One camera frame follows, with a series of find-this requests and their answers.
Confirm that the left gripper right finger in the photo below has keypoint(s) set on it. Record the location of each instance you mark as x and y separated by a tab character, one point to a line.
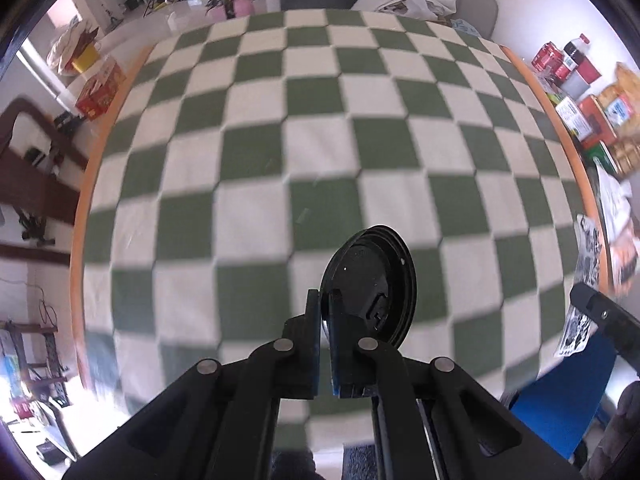
433	420

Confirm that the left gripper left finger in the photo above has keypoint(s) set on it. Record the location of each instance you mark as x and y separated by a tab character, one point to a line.
216	421

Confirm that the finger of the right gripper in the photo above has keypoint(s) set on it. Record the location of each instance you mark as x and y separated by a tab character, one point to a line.
616	323

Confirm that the black plastic cup lid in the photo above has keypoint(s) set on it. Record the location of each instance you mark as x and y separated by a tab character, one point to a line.
376	278

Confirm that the blue chair seat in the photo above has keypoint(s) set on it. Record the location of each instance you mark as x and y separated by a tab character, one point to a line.
560	406

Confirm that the green checkered tablecloth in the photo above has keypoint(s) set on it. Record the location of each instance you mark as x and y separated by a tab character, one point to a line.
248	152

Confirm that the dark wooden chair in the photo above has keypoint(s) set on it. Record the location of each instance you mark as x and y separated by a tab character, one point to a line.
25	187

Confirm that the red gift box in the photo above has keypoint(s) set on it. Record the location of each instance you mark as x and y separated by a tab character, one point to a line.
100	89

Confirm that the pink suitcase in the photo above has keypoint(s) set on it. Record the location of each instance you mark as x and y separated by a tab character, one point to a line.
242	8

